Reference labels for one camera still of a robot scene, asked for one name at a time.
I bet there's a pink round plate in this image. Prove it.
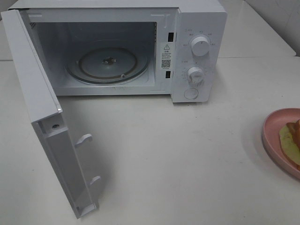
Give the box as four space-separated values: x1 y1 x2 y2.
262 108 300 179

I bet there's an upper white power knob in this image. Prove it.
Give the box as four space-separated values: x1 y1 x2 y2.
190 35 210 57

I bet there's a glass microwave turntable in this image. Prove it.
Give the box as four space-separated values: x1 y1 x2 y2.
66 47 150 84

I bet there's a sandwich with lettuce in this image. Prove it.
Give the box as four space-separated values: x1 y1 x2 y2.
279 120 300 171

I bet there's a white microwave oven body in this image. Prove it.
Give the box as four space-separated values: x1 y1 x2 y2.
6 0 227 103

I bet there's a white microwave door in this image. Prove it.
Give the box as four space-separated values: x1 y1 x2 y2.
1 9 97 218

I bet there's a round white door button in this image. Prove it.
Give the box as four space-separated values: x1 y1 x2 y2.
184 88 198 99

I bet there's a white timer knob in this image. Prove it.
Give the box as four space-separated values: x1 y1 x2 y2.
187 67 205 84

